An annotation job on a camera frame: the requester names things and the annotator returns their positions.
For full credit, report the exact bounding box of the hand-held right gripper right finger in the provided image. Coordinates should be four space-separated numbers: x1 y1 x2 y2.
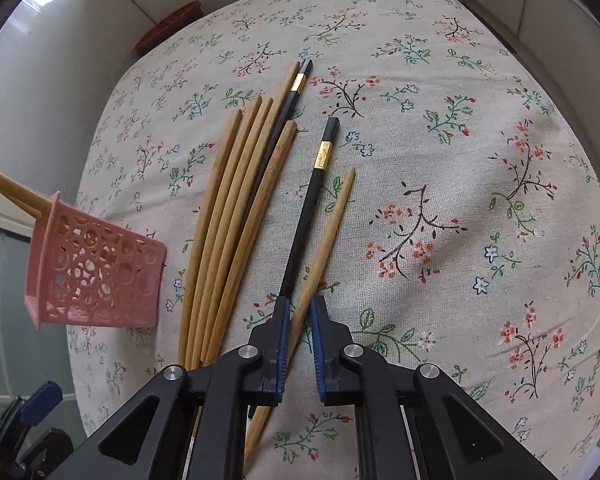
310 295 556 480

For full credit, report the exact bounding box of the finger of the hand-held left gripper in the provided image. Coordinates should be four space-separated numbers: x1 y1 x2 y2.
19 381 64 423

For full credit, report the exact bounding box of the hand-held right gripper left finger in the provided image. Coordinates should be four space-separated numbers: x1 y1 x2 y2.
55 296 293 480

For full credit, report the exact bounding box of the pink perforated plastic basket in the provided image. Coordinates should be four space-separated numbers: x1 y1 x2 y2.
24 191 167 331

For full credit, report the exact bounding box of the black chopstick gold band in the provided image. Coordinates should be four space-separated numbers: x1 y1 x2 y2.
230 59 314 221
278 117 342 306

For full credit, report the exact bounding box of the frosted glass door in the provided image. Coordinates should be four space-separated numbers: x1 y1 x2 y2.
0 207 81 406

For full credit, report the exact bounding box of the floral printed cloth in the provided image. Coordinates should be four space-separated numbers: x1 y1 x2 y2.
67 0 600 480

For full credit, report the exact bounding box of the red trash bin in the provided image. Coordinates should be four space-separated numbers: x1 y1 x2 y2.
134 1 203 52

